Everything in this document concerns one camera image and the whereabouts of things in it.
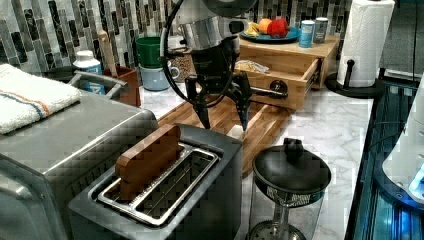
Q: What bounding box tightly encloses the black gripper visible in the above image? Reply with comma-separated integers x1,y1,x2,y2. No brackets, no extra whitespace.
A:
186,38,252,131

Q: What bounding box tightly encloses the yellow plush banana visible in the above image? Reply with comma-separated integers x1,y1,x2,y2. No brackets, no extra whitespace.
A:
245,22,259,37

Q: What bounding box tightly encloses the paper towel roll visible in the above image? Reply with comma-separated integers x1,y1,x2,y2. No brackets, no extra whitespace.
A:
337,0,395,87

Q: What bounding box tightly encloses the wooden utensil handle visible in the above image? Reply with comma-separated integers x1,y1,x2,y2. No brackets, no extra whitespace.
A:
98,30,118,78

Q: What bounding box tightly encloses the silver toaster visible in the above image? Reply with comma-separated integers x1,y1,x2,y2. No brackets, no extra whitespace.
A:
68,124,243,240

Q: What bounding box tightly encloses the red plush apple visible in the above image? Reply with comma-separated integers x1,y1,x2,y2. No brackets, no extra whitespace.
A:
267,19,290,38

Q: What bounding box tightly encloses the wooden toast slice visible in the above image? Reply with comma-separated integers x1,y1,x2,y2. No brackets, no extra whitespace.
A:
115,124,183,201

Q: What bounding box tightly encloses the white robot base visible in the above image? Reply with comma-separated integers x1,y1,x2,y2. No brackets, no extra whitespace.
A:
374,80,424,212

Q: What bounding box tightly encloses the black french press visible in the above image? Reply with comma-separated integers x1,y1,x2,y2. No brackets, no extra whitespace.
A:
246,138,331,240

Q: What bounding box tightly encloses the light blue mug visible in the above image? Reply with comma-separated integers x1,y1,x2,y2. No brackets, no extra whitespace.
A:
139,65,170,91

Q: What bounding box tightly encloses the white striped towel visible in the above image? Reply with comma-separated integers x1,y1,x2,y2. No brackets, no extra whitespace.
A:
0,64,81,134

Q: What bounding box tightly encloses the wooden drawer box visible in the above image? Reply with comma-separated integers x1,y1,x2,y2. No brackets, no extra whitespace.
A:
239,36,339,110

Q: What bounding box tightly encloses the dark wooden cutting board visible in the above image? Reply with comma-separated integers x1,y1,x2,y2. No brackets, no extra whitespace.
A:
158,98,291,177

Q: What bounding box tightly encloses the grey canister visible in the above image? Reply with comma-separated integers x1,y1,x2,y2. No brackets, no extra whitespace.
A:
313,17,329,44

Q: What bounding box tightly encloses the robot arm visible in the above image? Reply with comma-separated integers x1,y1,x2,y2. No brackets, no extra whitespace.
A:
176,0,256,128

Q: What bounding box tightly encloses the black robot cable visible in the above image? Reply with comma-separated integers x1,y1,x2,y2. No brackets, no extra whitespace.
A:
159,0,238,110

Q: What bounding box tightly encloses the chips bag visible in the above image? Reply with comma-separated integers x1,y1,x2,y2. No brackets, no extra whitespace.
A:
235,60,269,73

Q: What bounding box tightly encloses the white blue bottle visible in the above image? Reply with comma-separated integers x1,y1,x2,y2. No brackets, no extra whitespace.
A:
73,50,106,95

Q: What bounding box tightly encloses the blue salt canister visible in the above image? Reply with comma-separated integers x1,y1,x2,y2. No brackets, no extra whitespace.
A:
299,20,315,48

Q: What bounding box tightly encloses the blue plate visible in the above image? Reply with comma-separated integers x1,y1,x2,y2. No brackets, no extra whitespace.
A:
240,27,301,44

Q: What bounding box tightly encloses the silver toaster oven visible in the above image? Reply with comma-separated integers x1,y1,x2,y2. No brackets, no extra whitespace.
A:
0,69,160,240

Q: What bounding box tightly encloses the brown utensil holder box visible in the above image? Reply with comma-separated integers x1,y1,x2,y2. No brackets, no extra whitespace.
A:
116,66,141,107

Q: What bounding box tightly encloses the orange plush fruit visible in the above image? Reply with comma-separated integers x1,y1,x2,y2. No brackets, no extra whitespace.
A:
258,18,272,34

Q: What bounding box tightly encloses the black paper towel holder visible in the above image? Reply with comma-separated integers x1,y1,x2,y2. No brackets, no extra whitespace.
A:
325,59,384,99

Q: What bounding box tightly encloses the tan butter block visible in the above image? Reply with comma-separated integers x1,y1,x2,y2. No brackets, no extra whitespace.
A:
227,125,244,141

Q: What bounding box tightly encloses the green mug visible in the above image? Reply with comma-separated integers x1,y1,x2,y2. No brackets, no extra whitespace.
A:
135,37,161,68

